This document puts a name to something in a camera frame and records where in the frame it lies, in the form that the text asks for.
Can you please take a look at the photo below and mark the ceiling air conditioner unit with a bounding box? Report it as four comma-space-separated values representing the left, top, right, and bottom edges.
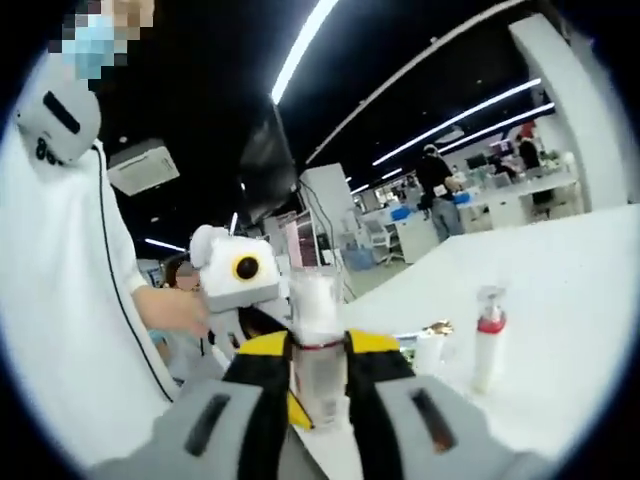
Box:
107, 139, 181, 196

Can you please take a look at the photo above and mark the small white skincare bottle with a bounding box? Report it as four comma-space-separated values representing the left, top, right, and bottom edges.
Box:
288, 267, 350, 430
414, 333, 445, 376

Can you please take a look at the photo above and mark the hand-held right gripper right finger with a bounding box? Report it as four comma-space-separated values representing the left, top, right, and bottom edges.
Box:
345, 327, 521, 480

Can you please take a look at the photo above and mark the grey chest device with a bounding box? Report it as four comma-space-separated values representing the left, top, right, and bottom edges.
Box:
16, 82, 102, 167

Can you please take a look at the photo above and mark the blue water jug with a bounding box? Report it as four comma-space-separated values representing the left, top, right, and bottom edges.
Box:
344, 247, 374, 271

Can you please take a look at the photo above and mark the long ceiling light strip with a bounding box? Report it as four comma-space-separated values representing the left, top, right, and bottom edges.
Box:
271, 0, 337, 105

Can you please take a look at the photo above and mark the white pump skincare bottle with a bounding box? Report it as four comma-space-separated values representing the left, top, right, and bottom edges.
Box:
471, 284, 509, 395

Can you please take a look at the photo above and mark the white pillar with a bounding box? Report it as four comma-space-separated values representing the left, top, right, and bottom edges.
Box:
509, 14, 621, 211

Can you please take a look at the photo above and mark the black chest device cable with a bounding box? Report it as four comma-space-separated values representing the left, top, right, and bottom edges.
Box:
92, 139, 176, 401

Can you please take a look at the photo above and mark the person in white shirt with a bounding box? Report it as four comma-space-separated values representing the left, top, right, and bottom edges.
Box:
0, 64, 181, 466

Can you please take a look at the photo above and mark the white office desk row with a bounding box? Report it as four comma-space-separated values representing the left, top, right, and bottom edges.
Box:
449, 174, 584, 221

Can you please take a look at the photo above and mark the pink screen monitor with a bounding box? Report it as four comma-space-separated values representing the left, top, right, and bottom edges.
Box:
283, 209, 321, 267

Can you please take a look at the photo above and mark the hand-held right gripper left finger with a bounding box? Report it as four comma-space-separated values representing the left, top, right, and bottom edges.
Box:
149, 330, 294, 480

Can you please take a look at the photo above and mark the person's left hand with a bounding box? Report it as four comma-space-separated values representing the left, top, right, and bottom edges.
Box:
158, 291, 214, 342

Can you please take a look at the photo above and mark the dark hanging screen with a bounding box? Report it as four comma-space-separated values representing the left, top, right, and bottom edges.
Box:
238, 102, 300, 224

